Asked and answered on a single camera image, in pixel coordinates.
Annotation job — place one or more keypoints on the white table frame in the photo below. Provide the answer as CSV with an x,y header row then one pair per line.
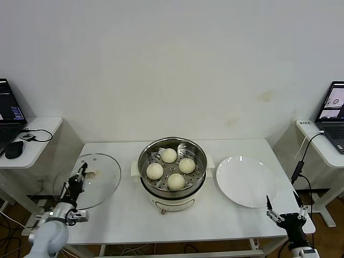
x,y
215,252

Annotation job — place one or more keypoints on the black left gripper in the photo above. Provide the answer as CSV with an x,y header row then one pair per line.
x,y
72,189

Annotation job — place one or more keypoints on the perforated steel steamer basket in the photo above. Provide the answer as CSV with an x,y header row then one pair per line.
x,y
146,153

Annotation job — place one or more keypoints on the white wall socket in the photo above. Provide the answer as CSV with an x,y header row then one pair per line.
x,y
41,179

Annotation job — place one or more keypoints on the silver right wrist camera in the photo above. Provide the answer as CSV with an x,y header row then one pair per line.
x,y
309,254

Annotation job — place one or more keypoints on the black computer mouse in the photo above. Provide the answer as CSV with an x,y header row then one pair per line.
x,y
14,150

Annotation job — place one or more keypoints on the small black hub device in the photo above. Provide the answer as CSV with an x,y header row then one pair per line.
x,y
27,137

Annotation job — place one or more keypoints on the round white plate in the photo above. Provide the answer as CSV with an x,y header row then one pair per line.
x,y
247,182

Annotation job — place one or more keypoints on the white steamed baozi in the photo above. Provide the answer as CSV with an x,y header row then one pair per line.
x,y
186,165
176,181
168,155
154,171

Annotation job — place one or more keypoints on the round glass pot lid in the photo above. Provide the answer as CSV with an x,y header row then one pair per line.
x,y
104,172

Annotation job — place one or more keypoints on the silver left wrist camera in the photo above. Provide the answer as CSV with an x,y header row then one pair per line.
x,y
79,216

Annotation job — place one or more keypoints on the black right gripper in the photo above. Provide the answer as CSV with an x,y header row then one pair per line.
x,y
294,225

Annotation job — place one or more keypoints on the white floor power strip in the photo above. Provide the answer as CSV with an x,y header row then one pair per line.
x,y
25,231

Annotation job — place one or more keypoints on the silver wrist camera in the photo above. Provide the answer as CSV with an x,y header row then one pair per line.
x,y
309,254
79,216

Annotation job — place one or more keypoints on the white labelled power strip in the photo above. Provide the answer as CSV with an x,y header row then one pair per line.
x,y
304,123

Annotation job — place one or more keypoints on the black laptop dark screen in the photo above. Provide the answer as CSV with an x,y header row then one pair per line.
x,y
10,107

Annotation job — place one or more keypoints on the cream electric cooker pot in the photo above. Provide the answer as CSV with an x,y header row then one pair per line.
x,y
172,205

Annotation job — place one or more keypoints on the white side desk with mouse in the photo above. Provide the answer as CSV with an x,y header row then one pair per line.
x,y
43,126

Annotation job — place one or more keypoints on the grey laptop camera views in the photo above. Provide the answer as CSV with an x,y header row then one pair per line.
x,y
330,129

